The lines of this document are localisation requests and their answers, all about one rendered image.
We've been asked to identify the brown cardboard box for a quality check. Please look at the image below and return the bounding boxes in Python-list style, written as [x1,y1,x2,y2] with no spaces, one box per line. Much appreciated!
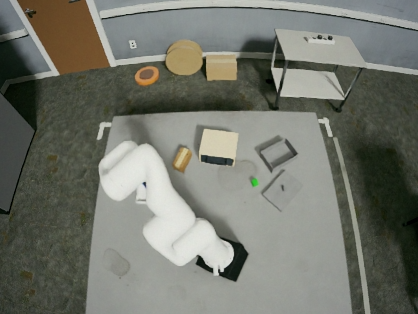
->
[172,147,192,173]

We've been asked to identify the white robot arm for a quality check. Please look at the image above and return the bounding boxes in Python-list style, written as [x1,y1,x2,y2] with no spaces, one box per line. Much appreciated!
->
[99,141,234,276]

